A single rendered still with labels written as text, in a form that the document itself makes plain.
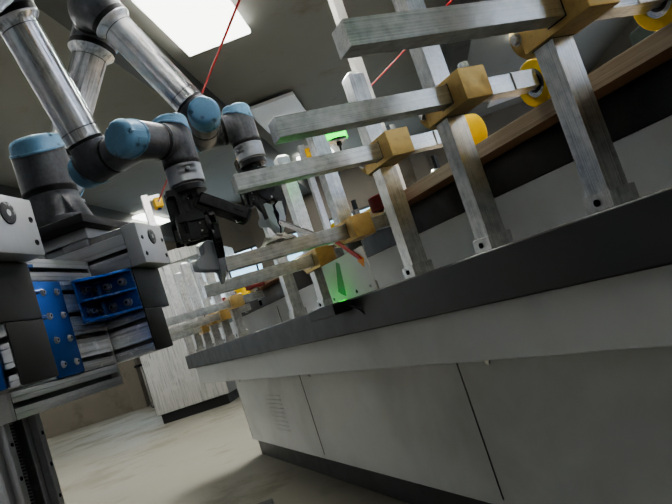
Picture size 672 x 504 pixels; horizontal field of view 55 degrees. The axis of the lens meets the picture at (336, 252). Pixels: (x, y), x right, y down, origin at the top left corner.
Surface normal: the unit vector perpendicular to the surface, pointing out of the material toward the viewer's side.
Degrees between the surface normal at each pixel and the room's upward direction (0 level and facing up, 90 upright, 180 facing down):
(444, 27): 90
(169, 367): 90
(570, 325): 90
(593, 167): 90
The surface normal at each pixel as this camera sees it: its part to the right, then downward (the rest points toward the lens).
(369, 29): 0.36, -0.20
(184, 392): -0.10, -0.05
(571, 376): -0.88, 0.25
